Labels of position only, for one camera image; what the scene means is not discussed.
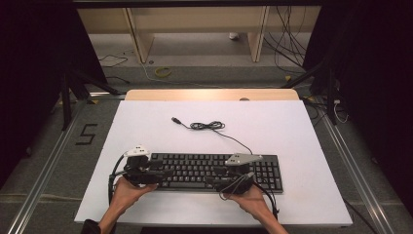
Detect white floor cable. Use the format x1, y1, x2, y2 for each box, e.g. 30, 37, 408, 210
139, 61, 286, 90

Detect black curtain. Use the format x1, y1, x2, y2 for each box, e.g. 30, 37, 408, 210
0, 0, 108, 189
303, 0, 413, 215

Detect aluminium floor rail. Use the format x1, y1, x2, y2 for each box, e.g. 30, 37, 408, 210
6, 92, 126, 234
316, 103, 395, 234

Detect person's left hand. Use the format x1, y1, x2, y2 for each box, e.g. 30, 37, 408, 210
111, 177, 159, 211

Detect black metal stand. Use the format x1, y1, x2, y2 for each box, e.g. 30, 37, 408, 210
281, 61, 339, 126

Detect thin black floor cable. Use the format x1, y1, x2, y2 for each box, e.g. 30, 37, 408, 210
98, 54, 131, 85

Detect right hand-held gripper cable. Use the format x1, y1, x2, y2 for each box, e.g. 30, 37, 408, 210
218, 172, 281, 220

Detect hanging black cable bundle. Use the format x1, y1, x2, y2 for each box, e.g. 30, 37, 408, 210
262, 6, 308, 74

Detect yellow tape roll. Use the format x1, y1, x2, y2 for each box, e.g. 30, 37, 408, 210
154, 66, 172, 78

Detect black keyboard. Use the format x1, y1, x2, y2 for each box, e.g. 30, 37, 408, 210
149, 152, 284, 195

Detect tangled floor cables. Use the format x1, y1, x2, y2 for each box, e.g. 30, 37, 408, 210
303, 97, 350, 126

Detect person's black left sleeve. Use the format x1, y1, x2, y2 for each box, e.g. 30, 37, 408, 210
81, 218, 102, 234

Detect beige wooden desk frame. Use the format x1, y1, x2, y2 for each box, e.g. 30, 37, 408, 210
77, 6, 322, 64

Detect left hand-held gripper cable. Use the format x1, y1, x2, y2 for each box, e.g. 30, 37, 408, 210
107, 154, 128, 206

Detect black metal beam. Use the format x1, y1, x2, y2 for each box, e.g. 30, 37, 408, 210
72, 0, 325, 8

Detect person's right hand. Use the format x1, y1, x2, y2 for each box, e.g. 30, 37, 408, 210
227, 185, 271, 218

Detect hand-held gripper cable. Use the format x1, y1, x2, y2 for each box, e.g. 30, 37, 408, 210
218, 172, 281, 220
107, 154, 128, 206

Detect white table board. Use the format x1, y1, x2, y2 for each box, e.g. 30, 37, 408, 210
74, 99, 354, 227

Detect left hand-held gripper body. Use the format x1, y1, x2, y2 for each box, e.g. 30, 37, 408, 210
123, 144, 164, 187

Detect black keyboard cable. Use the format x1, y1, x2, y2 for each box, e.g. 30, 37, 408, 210
170, 116, 254, 156

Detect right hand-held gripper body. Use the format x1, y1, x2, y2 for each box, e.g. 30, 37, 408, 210
215, 153, 263, 195

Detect black tripod stand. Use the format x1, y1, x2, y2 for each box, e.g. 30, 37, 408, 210
59, 69, 121, 131

